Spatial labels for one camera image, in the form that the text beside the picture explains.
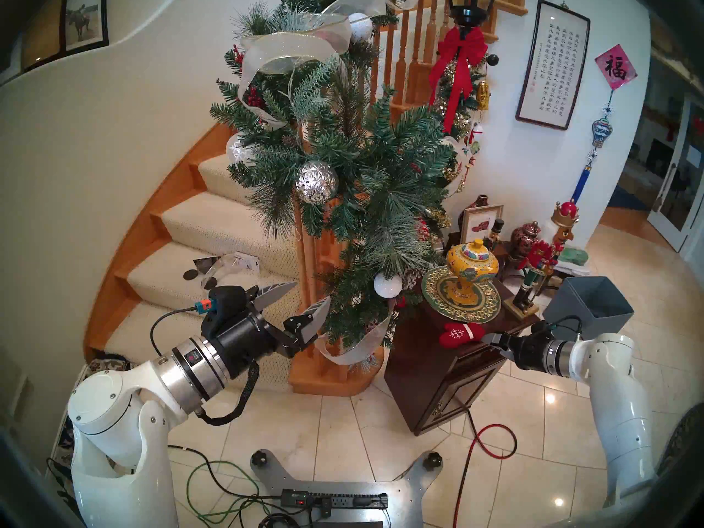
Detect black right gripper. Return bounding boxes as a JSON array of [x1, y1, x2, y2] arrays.
[[483, 332, 546, 373]]

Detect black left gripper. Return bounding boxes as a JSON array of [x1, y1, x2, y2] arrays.
[[217, 282, 329, 379]]

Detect red mitten ornament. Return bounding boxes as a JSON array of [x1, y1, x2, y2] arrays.
[[439, 322, 487, 349]]

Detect white ball ornament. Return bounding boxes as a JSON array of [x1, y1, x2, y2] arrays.
[[374, 273, 403, 299], [348, 13, 373, 43]]

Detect silver faceted ball ornament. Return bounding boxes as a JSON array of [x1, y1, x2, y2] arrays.
[[295, 161, 338, 205]]

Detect shiny silver ball ornament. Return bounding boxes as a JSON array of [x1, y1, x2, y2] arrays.
[[225, 134, 254, 164]]

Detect clear plastic packaging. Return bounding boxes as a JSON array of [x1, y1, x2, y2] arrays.
[[192, 252, 260, 277]]

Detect dark wood cabinet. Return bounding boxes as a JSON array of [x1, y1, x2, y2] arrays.
[[384, 279, 541, 436]]

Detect grey plastic bin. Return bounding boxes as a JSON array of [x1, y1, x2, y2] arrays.
[[543, 276, 635, 340]]

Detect green gold round plate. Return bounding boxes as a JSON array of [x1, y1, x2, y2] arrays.
[[421, 265, 502, 323]]

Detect yellow lidded ceramic jar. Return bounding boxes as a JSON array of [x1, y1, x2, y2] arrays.
[[445, 239, 499, 306]]

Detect large red nutcracker figure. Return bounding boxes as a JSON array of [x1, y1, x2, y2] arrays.
[[503, 200, 580, 320]]

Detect dark red cloisonne jar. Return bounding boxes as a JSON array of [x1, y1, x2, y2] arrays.
[[510, 221, 541, 256]]

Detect carpeted wooden staircase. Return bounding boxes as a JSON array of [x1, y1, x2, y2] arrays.
[[82, 120, 386, 397]]

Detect black power strip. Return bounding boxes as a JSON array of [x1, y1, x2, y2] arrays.
[[280, 489, 389, 510]]

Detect white glass door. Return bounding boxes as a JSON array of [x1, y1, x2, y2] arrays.
[[648, 92, 704, 252]]

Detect gold tinsel garland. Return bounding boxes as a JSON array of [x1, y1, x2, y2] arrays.
[[432, 54, 491, 230]]

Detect blue tassel knot charm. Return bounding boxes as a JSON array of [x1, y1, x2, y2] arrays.
[[571, 90, 614, 203]]

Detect wooden balustrade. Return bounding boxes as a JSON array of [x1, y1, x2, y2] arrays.
[[289, 0, 556, 368]]

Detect framed calligraphy scroll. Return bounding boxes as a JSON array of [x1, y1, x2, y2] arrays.
[[515, 0, 591, 130]]

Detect red diamond fu hanging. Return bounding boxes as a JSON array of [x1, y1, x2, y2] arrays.
[[595, 44, 639, 90]]

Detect red bow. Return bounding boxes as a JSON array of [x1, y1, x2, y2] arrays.
[[428, 26, 489, 134]]

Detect black lantern lamp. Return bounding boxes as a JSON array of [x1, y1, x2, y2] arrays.
[[444, 0, 504, 30]]

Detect framed horse photo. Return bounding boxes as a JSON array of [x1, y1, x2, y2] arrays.
[[59, 0, 109, 53]]

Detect brown framed picture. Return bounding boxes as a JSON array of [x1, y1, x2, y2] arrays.
[[21, 0, 68, 71]]

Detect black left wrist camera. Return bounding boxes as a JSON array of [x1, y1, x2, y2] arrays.
[[199, 285, 248, 338]]

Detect black right camera cable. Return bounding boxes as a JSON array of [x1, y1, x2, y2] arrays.
[[553, 315, 584, 340]]

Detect red floor cable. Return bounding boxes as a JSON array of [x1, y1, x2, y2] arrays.
[[452, 411, 518, 528]]

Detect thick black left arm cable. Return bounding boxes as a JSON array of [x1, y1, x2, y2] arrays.
[[195, 361, 260, 426]]

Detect thin black left camera cable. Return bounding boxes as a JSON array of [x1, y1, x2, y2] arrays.
[[150, 306, 201, 357]]

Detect small white picture frame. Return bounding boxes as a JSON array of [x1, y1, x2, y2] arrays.
[[459, 204, 504, 246]]

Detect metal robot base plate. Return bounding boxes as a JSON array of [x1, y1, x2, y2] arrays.
[[250, 449, 444, 528]]

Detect black floor cable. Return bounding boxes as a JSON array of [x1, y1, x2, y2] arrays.
[[167, 444, 284, 501]]

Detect green floor cable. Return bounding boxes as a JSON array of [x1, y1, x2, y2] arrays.
[[186, 460, 262, 525]]

